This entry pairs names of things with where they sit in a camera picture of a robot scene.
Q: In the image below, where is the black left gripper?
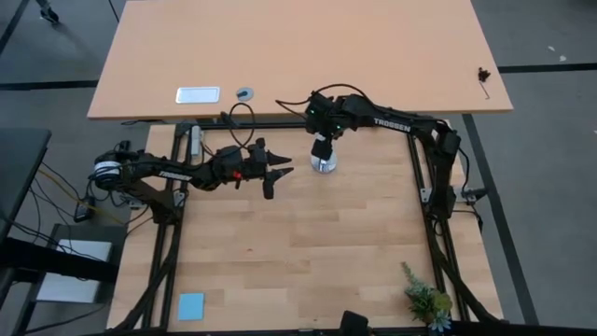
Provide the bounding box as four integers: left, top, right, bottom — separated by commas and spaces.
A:
242, 137, 295, 201

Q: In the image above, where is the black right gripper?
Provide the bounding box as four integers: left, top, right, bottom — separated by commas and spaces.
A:
305, 95, 350, 162

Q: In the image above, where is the chrome lamp socket base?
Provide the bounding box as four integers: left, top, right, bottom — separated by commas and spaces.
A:
310, 149, 339, 175

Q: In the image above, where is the white power strip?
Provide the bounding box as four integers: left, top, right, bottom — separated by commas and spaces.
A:
189, 125, 202, 158

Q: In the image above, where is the light wooden desk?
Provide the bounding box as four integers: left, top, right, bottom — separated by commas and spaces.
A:
87, 0, 514, 121

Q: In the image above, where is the white rectangular label plate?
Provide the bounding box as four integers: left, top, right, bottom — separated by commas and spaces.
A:
174, 86, 221, 105

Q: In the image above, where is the blue sticky note pad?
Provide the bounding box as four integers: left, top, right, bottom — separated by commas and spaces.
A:
177, 292, 206, 322

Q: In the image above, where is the black rounded object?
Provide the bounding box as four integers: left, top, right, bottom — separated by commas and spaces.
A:
339, 310, 370, 336

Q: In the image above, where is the small black tool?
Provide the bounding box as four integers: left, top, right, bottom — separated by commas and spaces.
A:
476, 67, 492, 100

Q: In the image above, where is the green artificial plant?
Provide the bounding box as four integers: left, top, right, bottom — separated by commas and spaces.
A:
400, 260, 454, 333

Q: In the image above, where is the black power adapter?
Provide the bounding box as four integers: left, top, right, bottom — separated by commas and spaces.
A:
73, 195, 97, 223

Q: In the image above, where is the black metal crossbar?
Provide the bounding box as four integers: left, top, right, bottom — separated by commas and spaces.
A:
0, 236, 120, 285

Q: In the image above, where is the white flat box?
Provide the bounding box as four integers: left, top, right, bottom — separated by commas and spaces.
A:
35, 238, 114, 304

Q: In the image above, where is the black side desk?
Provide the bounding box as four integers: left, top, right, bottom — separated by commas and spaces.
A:
0, 128, 52, 244

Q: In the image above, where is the person's foot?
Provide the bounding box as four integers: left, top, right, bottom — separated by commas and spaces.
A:
35, 0, 61, 24

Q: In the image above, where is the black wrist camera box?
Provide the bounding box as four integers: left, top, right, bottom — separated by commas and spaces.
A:
246, 148, 270, 168
307, 91, 333, 111

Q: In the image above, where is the black aluminium table frame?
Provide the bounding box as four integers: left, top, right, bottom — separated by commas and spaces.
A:
109, 119, 512, 336

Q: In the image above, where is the black camera cable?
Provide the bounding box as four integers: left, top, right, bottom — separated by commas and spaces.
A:
222, 101, 257, 150
274, 82, 372, 120

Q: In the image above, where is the black cable connector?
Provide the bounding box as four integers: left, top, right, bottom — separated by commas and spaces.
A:
218, 110, 240, 130

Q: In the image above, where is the grey clamp bracket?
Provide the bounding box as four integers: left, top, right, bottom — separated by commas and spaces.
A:
118, 193, 146, 210
452, 187, 487, 205

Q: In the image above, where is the yellow floor cable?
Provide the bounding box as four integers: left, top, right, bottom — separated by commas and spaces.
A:
36, 167, 128, 226

